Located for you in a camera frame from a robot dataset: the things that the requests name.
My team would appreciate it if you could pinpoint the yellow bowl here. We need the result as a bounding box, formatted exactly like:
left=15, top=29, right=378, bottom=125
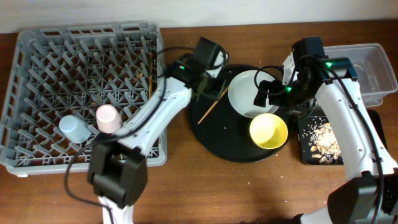
left=249, top=113, right=289, bottom=150

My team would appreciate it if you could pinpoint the round black serving tray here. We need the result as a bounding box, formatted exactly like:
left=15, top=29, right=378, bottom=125
left=187, top=64, right=295, bottom=164

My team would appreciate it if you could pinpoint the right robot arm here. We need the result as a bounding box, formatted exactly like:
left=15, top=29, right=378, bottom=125
left=267, top=55, right=397, bottom=223

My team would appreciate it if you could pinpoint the clear plastic waste bin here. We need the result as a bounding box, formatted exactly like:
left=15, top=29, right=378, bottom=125
left=323, top=43, right=397, bottom=107

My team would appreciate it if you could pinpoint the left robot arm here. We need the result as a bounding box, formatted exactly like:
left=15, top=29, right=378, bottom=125
left=87, top=59, right=228, bottom=223

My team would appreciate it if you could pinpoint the grey plastic dishwasher rack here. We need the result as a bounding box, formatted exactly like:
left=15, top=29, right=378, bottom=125
left=1, top=22, right=164, bottom=177

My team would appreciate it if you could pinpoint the grey round plate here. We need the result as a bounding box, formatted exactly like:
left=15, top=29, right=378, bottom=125
left=228, top=70, right=279, bottom=118

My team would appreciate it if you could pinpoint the blue plastic cup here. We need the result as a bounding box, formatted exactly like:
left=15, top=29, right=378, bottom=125
left=59, top=115, right=91, bottom=144

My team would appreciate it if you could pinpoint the food scraps pile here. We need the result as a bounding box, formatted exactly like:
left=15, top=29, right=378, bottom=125
left=303, top=122, right=343, bottom=165

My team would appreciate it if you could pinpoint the pink plastic cup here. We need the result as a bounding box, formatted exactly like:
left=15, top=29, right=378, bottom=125
left=96, top=105, right=122, bottom=134

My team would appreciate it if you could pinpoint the black rectangular tray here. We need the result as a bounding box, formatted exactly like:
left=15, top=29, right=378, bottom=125
left=297, top=107, right=388, bottom=166

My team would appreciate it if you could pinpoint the wooden chopstick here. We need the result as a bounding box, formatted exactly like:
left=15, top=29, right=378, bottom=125
left=148, top=57, right=153, bottom=100
left=197, top=86, right=229, bottom=124

